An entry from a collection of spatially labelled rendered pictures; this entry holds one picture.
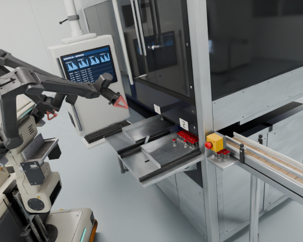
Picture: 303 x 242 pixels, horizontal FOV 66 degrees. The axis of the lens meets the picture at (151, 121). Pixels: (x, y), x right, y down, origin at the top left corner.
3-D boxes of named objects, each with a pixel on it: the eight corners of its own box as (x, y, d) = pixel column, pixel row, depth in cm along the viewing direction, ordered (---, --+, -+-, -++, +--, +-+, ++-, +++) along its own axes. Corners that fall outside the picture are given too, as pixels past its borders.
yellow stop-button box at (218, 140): (216, 142, 131) (216, 131, 128) (226, 147, 125) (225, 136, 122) (206, 147, 129) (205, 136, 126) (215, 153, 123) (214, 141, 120)
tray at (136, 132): (160, 117, 192) (159, 113, 191) (178, 128, 170) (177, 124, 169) (122, 131, 180) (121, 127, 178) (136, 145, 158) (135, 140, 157)
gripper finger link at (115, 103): (132, 101, 136) (119, 91, 135) (130, 103, 129) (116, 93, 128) (126, 110, 138) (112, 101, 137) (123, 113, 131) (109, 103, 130)
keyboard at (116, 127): (126, 121, 215) (125, 118, 213) (132, 126, 203) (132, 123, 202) (83, 138, 198) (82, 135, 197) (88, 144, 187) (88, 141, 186)
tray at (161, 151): (184, 132, 164) (184, 127, 162) (209, 147, 142) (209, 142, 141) (141, 150, 152) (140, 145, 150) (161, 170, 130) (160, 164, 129)
